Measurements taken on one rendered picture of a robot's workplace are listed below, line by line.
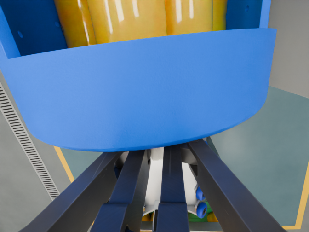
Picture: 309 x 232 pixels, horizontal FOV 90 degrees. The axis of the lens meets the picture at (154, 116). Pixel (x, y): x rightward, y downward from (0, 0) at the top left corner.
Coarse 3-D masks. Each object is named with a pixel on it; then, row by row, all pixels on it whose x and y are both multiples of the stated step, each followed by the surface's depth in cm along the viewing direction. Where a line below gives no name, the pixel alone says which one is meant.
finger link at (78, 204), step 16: (96, 160) 11; (112, 160) 11; (80, 176) 10; (96, 176) 9; (112, 176) 11; (64, 192) 9; (80, 192) 8; (96, 192) 9; (48, 208) 8; (64, 208) 8; (80, 208) 8; (96, 208) 10; (32, 224) 7; (48, 224) 7; (64, 224) 7; (80, 224) 8
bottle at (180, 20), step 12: (168, 0) 15; (180, 0) 15; (192, 0) 15; (204, 0) 15; (168, 12) 15; (180, 12) 15; (192, 12) 15; (204, 12) 15; (168, 24) 16; (180, 24) 15; (192, 24) 15; (204, 24) 16
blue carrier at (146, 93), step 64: (0, 0) 15; (256, 0) 17; (0, 64) 11; (64, 64) 8; (128, 64) 8; (192, 64) 8; (256, 64) 10; (64, 128) 10; (128, 128) 9; (192, 128) 9
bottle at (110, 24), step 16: (96, 0) 12; (112, 0) 11; (128, 0) 11; (144, 0) 12; (160, 0) 13; (96, 16) 12; (112, 16) 12; (128, 16) 12; (144, 16) 12; (160, 16) 13; (96, 32) 13; (112, 32) 12; (128, 32) 12; (144, 32) 12; (160, 32) 13
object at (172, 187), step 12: (168, 156) 10; (180, 156) 10; (168, 168) 9; (180, 168) 9; (168, 180) 8; (180, 180) 8; (168, 192) 8; (180, 192) 8; (168, 204) 7; (180, 204) 7; (168, 216) 6; (180, 216) 6; (156, 228) 6; (168, 228) 6; (180, 228) 6
